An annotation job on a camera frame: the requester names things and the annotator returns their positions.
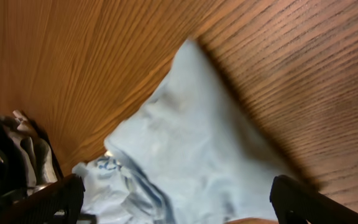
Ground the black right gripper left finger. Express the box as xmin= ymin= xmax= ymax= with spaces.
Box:
xmin=0 ymin=174 xmax=85 ymax=224

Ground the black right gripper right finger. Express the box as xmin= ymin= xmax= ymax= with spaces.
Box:
xmin=270 ymin=175 xmax=358 ymax=224

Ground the light blue printed t-shirt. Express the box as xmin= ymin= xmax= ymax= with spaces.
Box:
xmin=73 ymin=40 xmax=291 ymax=223

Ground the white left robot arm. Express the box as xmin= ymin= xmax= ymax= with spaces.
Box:
xmin=0 ymin=110 xmax=63 ymax=212

